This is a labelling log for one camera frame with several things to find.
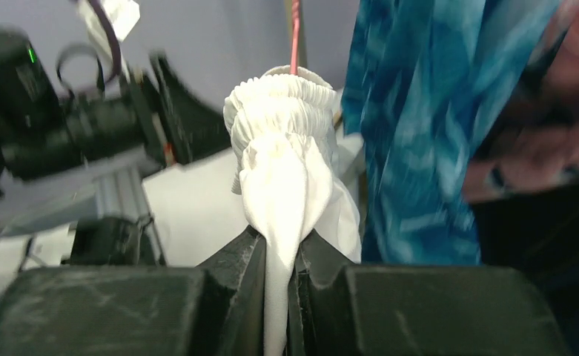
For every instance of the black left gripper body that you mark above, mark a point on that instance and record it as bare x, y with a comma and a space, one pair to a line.
178, 128

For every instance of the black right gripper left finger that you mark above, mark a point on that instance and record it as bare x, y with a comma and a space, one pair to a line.
47, 308

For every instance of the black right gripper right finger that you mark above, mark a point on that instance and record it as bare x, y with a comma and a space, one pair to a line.
337, 307

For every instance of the white shorts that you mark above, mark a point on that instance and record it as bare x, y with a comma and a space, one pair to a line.
282, 134

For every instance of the pink wire hanger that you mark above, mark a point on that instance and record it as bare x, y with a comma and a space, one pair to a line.
295, 18

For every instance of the blue shark print shorts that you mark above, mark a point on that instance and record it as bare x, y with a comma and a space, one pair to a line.
425, 83

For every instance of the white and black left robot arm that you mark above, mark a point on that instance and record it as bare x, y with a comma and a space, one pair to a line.
42, 135

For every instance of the navy blue shorts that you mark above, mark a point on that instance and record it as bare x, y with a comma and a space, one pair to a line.
538, 235

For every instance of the pink floral shorts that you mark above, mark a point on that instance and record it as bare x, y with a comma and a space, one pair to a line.
534, 144

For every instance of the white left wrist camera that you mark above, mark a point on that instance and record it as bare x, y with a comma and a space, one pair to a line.
123, 16

